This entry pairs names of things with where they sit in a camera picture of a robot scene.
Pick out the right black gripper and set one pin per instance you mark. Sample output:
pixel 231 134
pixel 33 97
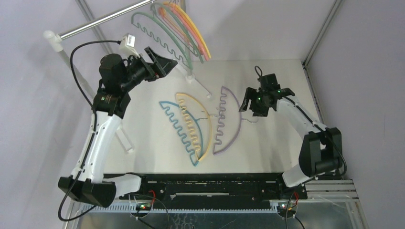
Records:
pixel 253 103

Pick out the purple wavy hanger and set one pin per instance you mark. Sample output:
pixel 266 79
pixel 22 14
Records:
pixel 223 112

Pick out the yellow smooth hanger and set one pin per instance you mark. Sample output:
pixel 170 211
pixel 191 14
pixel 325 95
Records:
pixel 196 31

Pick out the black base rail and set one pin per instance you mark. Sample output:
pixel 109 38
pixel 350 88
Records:
pixel 213 191

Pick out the teal wavy hanger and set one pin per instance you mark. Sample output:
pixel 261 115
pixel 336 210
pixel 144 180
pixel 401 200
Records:
pixel 178 53

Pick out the yellow wavy hanger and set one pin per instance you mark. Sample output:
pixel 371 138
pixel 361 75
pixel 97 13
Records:
pixel 192 127

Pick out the left circuit board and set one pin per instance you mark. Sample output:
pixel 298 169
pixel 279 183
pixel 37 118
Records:
pixel 143 207

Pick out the circuit board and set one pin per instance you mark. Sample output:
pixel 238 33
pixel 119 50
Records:
pixel 143 207
pixel 283 207

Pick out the blue wavy hanger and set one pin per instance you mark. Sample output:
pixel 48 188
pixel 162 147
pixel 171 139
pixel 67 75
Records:
pixel 172 111

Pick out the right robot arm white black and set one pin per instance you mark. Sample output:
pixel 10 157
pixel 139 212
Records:
pixel 321 149

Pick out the pink hanger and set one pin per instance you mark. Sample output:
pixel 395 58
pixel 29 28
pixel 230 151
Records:
pixel 189 24

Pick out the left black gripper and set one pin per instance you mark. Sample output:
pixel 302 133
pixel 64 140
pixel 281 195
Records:
pixel 163 66

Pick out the right circuit board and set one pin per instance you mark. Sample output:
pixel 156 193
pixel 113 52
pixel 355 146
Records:
pixel 283 207

